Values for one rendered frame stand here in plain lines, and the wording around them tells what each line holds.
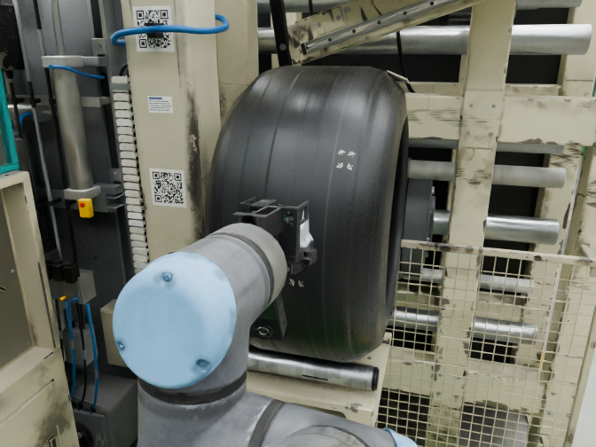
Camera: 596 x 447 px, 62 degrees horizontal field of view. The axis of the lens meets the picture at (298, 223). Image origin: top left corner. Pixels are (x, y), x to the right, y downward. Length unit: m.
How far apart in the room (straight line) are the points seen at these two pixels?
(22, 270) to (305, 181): 0.62
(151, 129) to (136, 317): 0.65
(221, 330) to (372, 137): 0.46
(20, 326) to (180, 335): 0.79
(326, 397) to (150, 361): 0.63
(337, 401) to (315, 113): 0.52
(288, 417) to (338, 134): 0.44
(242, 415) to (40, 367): 0.75
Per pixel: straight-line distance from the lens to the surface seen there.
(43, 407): 1.17
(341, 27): 1.25
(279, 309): 0.58
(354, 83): 0.82
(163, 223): 1.04
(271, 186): 0.73
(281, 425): 0.41
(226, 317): 0.37
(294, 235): 0.56
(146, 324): 0.38
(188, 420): 0.42
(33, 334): 1.17
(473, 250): 1.34
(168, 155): 0.99
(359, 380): 0.95
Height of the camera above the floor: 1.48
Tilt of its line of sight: 20 degrees down
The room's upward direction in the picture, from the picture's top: straight up
